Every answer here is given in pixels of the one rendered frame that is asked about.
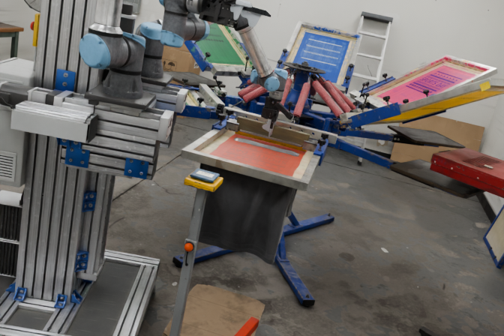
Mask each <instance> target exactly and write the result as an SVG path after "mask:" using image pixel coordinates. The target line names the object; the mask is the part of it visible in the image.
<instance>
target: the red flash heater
mask: <svg viewBox="0 0 504 336"><path fill-rule="evenodd" d="M430 162H431V165H430V170H433V171H434V172H437V173H440V174H442V175H444V176H448V177H450V178H452V179H455V180H458V181H460V182H463V183H465V184H468V185H471V186H473V187H475V188H478V189H481V190H483V191H487V192H488V193H491V194H494V195H497V196H498V197H502V198H504V160H500V159H498V158H495V157H491V156H489V155H486V154H483V153H481V152H478V151H474V150H472V149H469V148H460V149H455V150H451V151H444V152H439V153H435V154H433V156H432V158H431V161H430ZM484 165H488V166H490V167H493V169H489V168H487V167H484Z"/></svg>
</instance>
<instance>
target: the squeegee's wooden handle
mask: <svg viewBox="0 0 504 336"><path fill-rule="evenodd" d="M236 123H239V127H238V130H239V131H240V130H244V131H250V132H253V133H256V134H261V135H264V136H267V137H268V136H269V132H268V131H267V130H264V129H263V125H266V124H267V123H265V122H262V121H257V120H253V119H250V118H245V117H241V116H239V117H238V118H237V122H236ZM270 137H273V138H276V139H279V140H284V141H287V142H291V143H296V144H299V145H301V147H303V143H304V140H307V141H309V138H310V134H309V133H304V132H301V131H297V130H292V129H289V128H285V127H280V126H277V125H274V127H273V131H272V135H271V136H270Z"/></svg>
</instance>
